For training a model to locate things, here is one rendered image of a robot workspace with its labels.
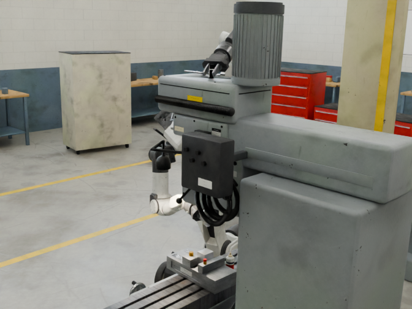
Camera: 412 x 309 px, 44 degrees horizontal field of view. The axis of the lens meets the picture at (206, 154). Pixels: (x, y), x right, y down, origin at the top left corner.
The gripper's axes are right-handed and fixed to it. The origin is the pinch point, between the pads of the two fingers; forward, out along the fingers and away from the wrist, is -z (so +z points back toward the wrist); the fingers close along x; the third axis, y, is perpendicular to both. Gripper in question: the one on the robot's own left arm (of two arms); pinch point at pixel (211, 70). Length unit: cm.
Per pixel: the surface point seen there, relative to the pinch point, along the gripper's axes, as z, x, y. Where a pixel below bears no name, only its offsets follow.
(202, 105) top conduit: -22.3, -6.8, -1.6
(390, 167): -38, -85, -5
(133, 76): 519, 562, -414
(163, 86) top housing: -11.5, 19.7, -2.5
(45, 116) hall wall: 343, 651, -393
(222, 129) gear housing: -25.0, -15.2, -10.9
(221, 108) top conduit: -24.3, -16.7, -0.3
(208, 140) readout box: -48, -25, 5
